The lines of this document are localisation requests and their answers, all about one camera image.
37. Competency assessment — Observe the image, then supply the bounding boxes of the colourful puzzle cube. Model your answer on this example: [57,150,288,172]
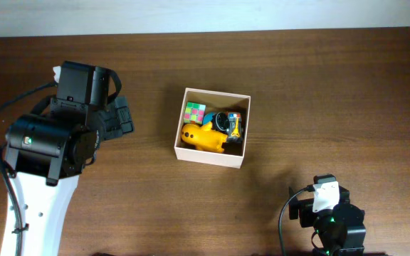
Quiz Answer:
[183,102,206,125]

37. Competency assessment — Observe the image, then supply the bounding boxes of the yellow plastic toy animal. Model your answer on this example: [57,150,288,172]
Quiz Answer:
[181,122,228,153]

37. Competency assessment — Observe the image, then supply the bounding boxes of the blue penguin ball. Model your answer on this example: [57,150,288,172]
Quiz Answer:
[202,112,216,125]

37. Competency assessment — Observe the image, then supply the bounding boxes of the black round clock disc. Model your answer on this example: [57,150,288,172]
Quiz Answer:
[212,112,230,133]

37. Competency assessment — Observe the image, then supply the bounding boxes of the red grey toy truck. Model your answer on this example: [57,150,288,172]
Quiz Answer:
[226,112,243,143]

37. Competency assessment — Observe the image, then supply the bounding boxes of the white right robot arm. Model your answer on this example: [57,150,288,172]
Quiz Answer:
[288,186,366,256]

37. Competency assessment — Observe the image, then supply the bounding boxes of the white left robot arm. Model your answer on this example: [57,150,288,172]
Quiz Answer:
[0,95,134,255]

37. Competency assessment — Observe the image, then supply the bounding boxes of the beige cardboard box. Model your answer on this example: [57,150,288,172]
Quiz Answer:
[174,88,251,169]

